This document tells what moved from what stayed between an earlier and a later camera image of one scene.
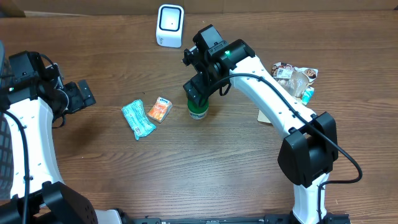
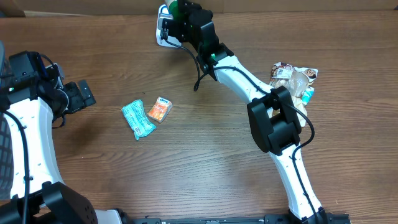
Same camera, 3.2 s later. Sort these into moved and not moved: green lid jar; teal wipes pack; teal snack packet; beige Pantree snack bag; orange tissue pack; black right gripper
Moved: black right gripper; green lid jar
Not moved: teal snack packet; beige Pantree snack bag; orange tissue pack; teal wipes pack
